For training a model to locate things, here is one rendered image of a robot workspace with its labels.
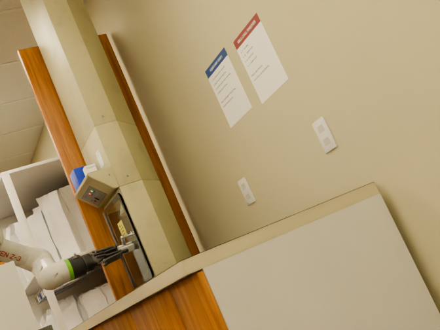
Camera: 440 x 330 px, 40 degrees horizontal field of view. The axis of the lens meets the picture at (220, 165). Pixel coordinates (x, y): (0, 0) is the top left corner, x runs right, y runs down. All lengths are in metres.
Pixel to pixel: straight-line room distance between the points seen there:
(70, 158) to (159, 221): 0.64
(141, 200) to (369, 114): 1.19
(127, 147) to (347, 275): 1.34
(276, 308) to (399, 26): 0.84
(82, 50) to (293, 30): 1.18
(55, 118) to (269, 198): 1.24
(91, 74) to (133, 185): 0.56
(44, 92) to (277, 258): 1.87
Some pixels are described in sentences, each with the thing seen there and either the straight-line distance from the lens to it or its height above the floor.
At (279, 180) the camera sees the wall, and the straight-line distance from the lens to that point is 2.40.
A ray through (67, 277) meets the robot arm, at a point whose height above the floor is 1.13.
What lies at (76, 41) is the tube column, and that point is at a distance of 2.97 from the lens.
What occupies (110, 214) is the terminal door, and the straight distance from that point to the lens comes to 2.91.
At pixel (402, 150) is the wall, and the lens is 1.88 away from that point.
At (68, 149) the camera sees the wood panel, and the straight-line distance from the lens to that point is 3.13.
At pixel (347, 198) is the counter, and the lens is 1.87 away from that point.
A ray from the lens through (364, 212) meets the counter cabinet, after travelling 1.89.
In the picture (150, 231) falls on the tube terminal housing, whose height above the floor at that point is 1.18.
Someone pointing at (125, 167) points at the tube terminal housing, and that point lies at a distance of 2.75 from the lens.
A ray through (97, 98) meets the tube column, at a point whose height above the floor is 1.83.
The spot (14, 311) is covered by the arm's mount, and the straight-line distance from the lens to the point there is 1.97.
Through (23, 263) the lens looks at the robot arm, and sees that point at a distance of 2.68.
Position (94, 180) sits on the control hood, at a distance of 2.71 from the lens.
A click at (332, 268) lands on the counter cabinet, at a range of 1.78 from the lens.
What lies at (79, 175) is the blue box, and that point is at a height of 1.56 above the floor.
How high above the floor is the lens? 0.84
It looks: 10 degrees up
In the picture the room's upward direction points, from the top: 24 degrees counter-clockwise
